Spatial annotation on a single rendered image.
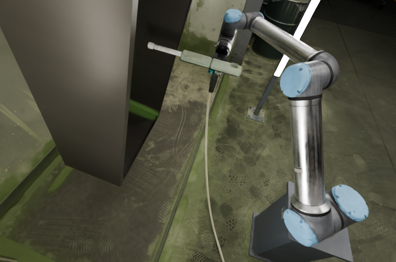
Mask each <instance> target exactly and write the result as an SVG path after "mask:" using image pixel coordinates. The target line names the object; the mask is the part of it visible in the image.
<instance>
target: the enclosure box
mask: <svg viewBox="0 0 396 262"><path fill-rule="evenodd" d="M191 4H192V0H0V27H1V29H2V32H3V34H4V36H5V38H6V40H7V43H8V45H9V47H10V49H11V51H12V53H13V55H14V57H15V59H16V62H17V64H18V66H19V68H20V70H21V72H22V74H23V76H24V78H25V81H26V83H27V85H28V87H29V89H30V92H31V94H32V96H33V97H34V100H35V102H36V104H37V106H38V108H39V111H40V113H41V115H42V117H43V119H44V121H45V123H46V125H47V127H48V129H49V132H50V134H51V136H52V138H53V140H54V142H55V145H56V146H57V148H58V151H59V153H60V155H61V157H62V160H63V162H64V164H65V165H67V166H69V167H72V168H75V169H76V170H79V171H82V172H84V173H86V174H89V175H92V176H94V177H97V178H99V179H101V180H104V181H106V182H109V183H112V184H114V185H117V186H119V187H121V185H122V183H123V181H124V179H125V178H126V176H127V174H128V172H129V170H130V168H131V166H132V165H133V163H134V161H135V159H136V158H137V156H138V154H139V152H140V150H141V148H142V146H143V145H144V143H145V141H146V139H147V137H148V136H149V134H150V132H151V130H152V128H153V127H154V125H155V123H156V121H157V119H158V117H159V115H160V111H161V107H162V105H163V101H164V97H165V94H166V90H167V86H168V84H169V80H170V76H171V72H172V70H173V66H174V62H175V59H176V55H173V54H169V53H166V52H163V51H159V50H156V49H150V48H148V43H149V42H152V43H154V44H156V45H159V46H163V47H166V48H170V49H174V50H176V51H178V49H179V45H180V41H181V38H182V35H183V31H184V27H185V24H186V21H187V17H188V14H189V11H190V7H191Z"/></svg>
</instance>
